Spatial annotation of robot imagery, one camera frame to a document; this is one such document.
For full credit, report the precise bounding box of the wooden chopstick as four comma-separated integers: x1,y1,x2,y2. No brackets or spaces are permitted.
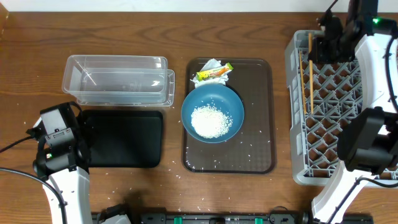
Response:
308,33,314,114
299,51,307,115

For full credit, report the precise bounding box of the white tissue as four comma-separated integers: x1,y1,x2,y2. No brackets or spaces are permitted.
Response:
190,58,230,88

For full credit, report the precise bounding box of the yellow green snack wrapper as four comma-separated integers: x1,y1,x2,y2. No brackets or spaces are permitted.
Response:
196,63,234,81

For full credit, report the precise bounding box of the dark blue bowl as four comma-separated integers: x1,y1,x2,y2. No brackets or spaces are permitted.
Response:
181,84,244,143

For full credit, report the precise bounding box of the white rice pile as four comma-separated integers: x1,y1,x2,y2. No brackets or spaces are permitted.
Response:
191,105,233,139

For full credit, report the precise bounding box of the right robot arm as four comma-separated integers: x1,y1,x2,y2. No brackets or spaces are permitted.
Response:
308,0,397,223

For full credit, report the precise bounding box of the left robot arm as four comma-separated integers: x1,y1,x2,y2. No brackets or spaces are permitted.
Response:
26,101,92,223

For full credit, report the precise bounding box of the grey dishwasher rack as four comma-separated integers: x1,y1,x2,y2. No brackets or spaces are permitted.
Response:
285,30,397,185

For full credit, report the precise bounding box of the brown serving tray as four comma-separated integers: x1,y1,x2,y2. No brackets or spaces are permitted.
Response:
182,58,276,174

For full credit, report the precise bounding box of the black tray bin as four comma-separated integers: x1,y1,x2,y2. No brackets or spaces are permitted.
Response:
83,110,163,168

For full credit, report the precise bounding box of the clear plastic bin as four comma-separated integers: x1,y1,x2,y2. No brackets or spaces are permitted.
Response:
62,55,175,106

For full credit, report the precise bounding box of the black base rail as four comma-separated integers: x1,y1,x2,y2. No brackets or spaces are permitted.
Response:
91,203,374,224

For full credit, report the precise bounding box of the black left cable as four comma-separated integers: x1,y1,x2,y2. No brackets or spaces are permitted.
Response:
0,135,68,224

